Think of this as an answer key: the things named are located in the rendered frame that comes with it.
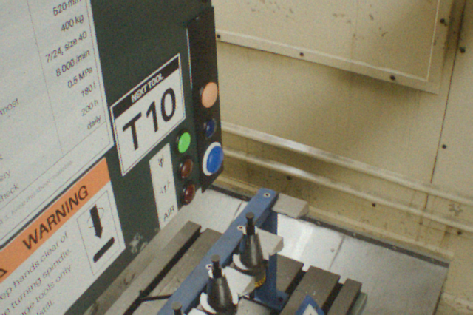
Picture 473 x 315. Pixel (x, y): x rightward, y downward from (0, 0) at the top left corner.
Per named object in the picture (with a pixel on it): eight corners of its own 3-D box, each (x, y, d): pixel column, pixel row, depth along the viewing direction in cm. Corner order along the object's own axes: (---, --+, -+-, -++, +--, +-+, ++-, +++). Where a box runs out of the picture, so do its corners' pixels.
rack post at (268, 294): (290, 296, 139) (294, 203, 121) (279, 312, 135) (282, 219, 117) (253, 282, 143) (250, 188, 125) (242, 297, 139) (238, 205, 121)
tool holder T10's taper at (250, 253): (246, 245, 108) (245, 217, 104) (267, 253, 106) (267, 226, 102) (233, 260, 105) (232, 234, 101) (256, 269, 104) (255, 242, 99)
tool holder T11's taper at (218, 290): (218, 285, 101) (216, 258, 97) (238, 297, 99) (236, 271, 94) (200, 299, 98) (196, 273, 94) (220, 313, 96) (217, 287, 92)
